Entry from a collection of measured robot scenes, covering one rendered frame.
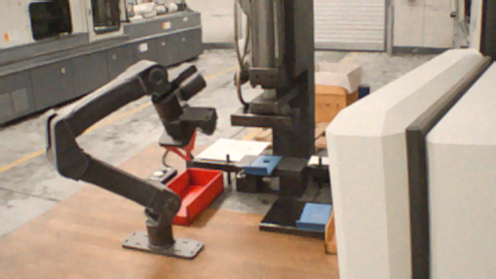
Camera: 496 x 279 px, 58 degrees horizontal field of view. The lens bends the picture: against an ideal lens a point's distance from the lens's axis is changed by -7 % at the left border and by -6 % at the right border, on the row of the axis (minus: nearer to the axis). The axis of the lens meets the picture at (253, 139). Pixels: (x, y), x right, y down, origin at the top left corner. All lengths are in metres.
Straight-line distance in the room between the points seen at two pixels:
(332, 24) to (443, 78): 10.49
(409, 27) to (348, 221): 10.36
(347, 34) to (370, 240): 10.51
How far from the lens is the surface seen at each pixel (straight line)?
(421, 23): 10.48
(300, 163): 1.42
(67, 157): 0.98
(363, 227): 0.16
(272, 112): 1.35
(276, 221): 1.23
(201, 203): 1.33
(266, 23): 1.30
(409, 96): 0.17
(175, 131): 1.10
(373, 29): 10.54
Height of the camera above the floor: 1.50
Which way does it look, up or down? 18 degrees down
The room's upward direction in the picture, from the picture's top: 3 degrees counter-clockwise
